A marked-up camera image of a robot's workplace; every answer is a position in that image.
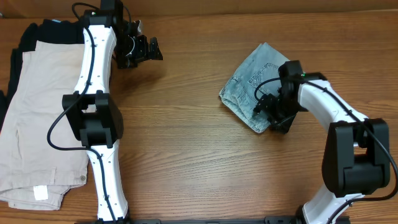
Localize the beige folded shorts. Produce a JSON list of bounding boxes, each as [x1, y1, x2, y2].
[[1, 42, 88, 210]]

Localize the light blue denim shorts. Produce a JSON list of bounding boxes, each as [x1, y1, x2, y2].
[[219, 42, 288, 133]]

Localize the black folded garment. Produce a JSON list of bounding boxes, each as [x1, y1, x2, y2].
[[0, 19, 108, 150]]

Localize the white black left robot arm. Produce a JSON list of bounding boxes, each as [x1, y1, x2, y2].
[[61, 0, 163, 223]]

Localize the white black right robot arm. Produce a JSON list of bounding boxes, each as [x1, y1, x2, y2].
[[254, 60, 397, 224]]

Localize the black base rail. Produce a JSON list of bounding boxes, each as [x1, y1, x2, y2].
[[132, 216, 303, 224]]

